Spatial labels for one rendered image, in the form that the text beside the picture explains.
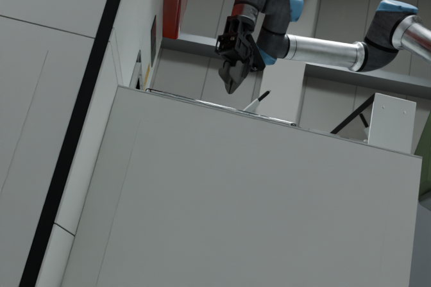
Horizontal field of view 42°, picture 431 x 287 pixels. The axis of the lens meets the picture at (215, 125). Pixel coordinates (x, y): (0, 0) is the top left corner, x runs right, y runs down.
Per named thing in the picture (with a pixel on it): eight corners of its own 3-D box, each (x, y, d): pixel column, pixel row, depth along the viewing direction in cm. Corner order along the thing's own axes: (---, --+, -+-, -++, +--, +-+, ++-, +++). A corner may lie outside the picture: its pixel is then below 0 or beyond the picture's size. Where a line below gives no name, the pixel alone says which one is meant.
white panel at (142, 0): (95, 38, 91) (154, -156, 103) (122, 153, 169) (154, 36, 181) (113, 42, 91) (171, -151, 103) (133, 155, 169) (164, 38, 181)
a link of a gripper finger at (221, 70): (210, 86, 151) (218, 56, 154) (222, 96, 155) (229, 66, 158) (220, 86, 149) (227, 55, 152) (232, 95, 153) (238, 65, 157)
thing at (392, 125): (367, 152, 118) (375, 91, 122) (301, 195, 170) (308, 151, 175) (410, 163, 118) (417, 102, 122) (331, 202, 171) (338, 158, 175)
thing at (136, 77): (124, 98, 127) (134, 60, 130) (131, 145, 169) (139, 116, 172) (131, 100, 127) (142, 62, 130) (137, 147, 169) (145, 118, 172)
